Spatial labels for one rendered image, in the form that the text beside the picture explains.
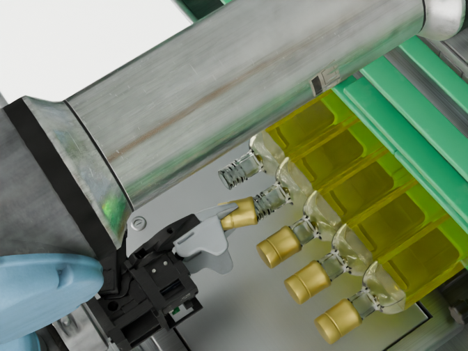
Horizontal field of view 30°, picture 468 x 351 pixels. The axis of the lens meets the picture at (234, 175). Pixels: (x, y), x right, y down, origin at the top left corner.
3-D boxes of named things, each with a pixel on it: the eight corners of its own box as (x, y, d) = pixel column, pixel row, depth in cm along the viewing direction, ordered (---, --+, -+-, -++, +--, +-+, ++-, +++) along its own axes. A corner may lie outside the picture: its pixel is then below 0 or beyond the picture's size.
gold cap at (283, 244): (285, 233, 108) (255, 253, 107) (283, 220, 105) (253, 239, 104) (302, 254, 106) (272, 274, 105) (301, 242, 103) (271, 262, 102)
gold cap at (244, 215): (253, 204, 110) (219, 211, 110) (251, 191, 107) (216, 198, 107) (258, 229, 108) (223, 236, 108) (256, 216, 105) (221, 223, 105)
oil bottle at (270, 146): (373, 76, 119) (244, 157, 115) (375, 51, 115) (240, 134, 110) (400, 103, 117) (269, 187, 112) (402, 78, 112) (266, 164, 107)
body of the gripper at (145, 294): (208, 306, 106) (124, 362, 103) (170, 253, 110) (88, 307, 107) (200, 281, 99) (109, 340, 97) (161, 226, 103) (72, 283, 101)
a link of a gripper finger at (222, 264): (260, 259, 110) (198, 295, 106) (233, 225, 112) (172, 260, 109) (261, 246, 107) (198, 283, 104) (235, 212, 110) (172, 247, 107)
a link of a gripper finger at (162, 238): (208, 232, 105) (150, 276, 105) (200, 222, 106) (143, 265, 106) (198, 219, 101) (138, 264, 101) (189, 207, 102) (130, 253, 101)
